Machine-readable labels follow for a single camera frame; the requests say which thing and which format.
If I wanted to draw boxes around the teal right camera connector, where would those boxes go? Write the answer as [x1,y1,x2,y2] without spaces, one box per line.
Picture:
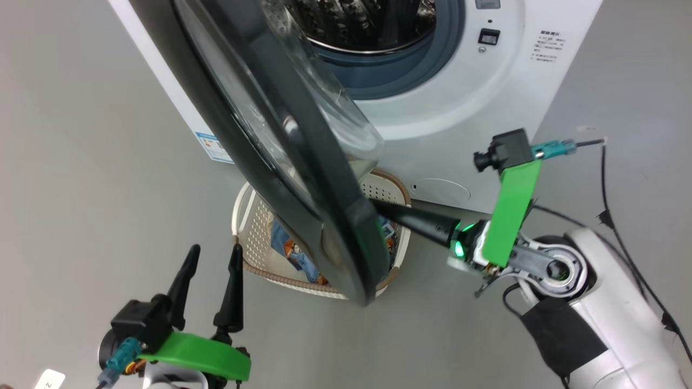
[532,139,577,158]

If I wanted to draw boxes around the black right camera cable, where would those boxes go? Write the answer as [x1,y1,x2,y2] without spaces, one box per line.
[574,137,692,364]

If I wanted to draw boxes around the blue white energy label sticker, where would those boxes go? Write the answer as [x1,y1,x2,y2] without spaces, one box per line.
[195,131,235,164]

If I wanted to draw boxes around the blue-grey rubber door gasket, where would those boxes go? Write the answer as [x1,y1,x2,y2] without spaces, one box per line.
[303,0,467,101]

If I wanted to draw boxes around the cream perforated laundry basket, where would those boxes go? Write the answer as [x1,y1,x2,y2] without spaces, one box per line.
[231,169,412,301]

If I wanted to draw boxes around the green left camera bracket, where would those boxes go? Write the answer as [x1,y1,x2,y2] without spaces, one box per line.
[137,332,252,382]

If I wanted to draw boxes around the dark round glass washer door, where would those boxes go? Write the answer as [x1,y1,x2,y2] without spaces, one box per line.
[129,0,391,307]

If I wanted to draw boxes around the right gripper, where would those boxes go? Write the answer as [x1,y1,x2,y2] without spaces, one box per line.
[372,198,491,271]

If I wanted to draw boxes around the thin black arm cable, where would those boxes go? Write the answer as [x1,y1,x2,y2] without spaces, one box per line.
[532,203,620,252]

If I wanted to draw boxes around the teal left camera connector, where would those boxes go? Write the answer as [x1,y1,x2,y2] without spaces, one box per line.
[105,338,142,379]

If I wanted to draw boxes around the teal camera connector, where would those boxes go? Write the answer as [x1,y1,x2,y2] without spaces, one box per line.
[532,139,577,158]
[105,338,142,379]

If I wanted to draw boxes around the white front-load washing machine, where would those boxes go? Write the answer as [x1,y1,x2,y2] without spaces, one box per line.
[108,0,603,214]

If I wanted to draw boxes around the white paper tag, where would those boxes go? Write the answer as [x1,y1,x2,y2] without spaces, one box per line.
[35,369,66,389]

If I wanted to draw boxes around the printed text warning sticker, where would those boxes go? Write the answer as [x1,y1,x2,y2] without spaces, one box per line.
[532,29,568,64]

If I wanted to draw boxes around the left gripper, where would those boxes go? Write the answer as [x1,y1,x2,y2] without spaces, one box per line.
[165,243,251,354]

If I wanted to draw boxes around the oval white filter cover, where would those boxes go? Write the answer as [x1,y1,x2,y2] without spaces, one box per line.
[412,178,471,209]

